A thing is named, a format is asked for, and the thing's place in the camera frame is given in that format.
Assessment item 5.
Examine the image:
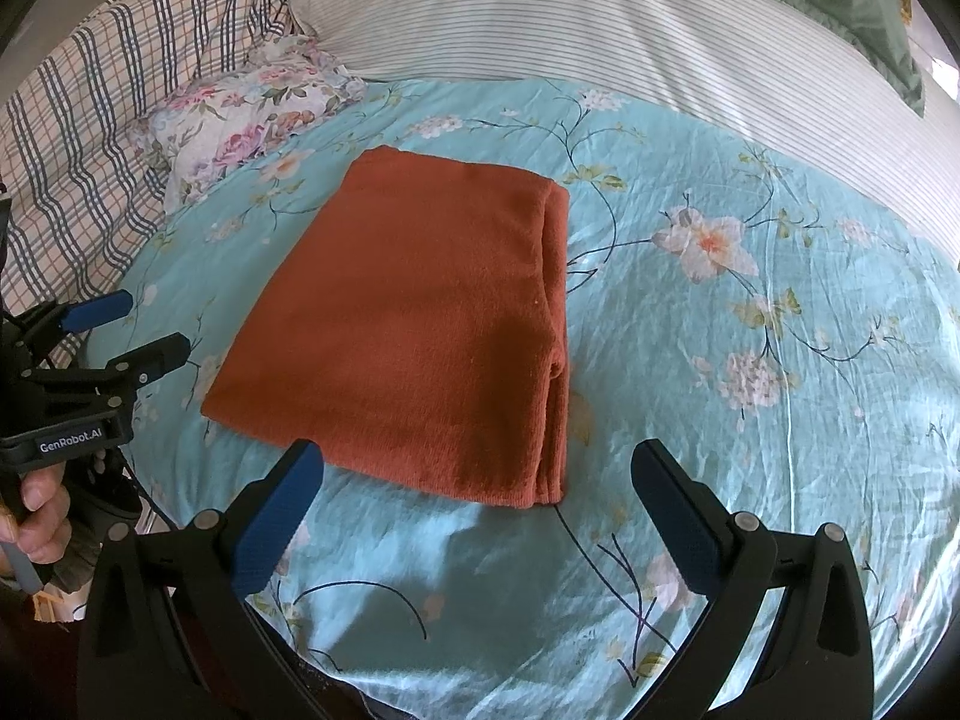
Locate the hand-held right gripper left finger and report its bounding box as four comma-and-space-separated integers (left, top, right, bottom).
75, 439, 325, 720

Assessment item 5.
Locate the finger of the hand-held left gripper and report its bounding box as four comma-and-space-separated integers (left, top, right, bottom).
11, 291, 134, 361
30, 332, 191, 407

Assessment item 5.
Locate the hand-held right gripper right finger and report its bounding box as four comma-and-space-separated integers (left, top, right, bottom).
632, 439, 875, 720

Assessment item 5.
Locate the orange knit sweater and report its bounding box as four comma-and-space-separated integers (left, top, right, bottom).
201, 144, 571, 509

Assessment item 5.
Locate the person's left hand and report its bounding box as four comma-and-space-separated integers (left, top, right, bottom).
0, 457, 74, 597

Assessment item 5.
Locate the light blue floral bedsheet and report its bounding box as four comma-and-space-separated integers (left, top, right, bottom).
79, 75, 960, 720

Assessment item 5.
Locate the plaid checked quilt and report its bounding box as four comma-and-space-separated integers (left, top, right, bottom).
0, 0, 320, 372

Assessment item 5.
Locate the pink floral pillow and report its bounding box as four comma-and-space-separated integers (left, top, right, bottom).
127, 37, 368, 211

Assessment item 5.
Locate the white striped pillow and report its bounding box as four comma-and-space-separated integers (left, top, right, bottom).
289, 0, 960, 271

